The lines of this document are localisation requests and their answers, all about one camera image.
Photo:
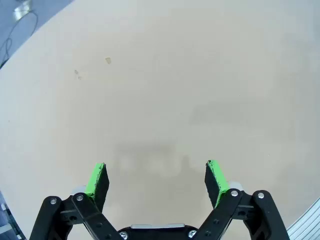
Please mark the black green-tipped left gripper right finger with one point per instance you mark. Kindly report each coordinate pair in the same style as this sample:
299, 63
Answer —
215, 185

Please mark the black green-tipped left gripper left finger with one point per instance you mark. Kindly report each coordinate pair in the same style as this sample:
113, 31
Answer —
98, 185

